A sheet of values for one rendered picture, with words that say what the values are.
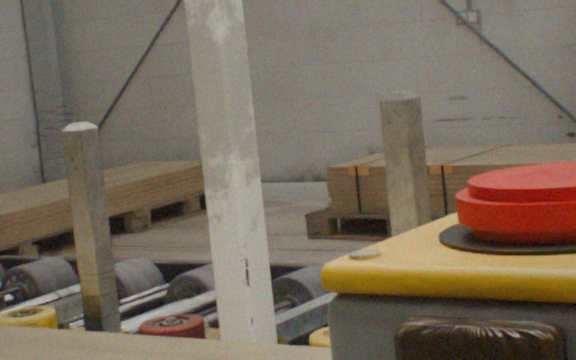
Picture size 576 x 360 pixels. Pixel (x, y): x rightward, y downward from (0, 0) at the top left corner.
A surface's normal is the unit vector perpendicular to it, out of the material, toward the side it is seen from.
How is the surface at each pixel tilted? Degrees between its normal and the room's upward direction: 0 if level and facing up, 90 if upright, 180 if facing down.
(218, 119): 90
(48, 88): 90
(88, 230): 90
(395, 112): 90
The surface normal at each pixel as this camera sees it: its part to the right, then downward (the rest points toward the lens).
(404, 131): -0.56, 0.15
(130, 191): 0.84, -0.03
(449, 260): -0.10, -0.99
